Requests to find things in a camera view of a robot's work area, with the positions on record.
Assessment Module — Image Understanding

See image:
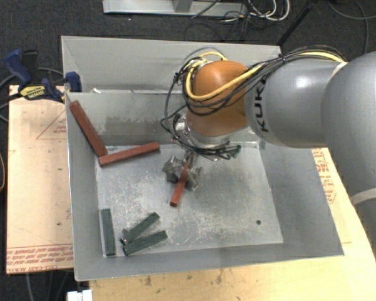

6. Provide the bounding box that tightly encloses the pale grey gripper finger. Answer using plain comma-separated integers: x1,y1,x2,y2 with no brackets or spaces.
185,166,204,191
161,155,184,183

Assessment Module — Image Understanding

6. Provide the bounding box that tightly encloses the red-brown block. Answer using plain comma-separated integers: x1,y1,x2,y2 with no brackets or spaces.
98,142,161,167
170,161,191,207
69,100,108,157

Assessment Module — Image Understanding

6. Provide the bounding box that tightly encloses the grey metal bin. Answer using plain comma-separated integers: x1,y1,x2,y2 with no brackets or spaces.
61,35,345,282

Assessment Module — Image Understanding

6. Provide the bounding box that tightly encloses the dark green flat block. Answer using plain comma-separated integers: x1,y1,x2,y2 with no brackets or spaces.
100,208,117,257
122,230,169,257
120,212,161,245

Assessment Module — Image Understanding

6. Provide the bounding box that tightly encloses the brown cardboard board, red print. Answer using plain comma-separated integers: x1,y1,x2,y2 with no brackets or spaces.
6,85,353,275

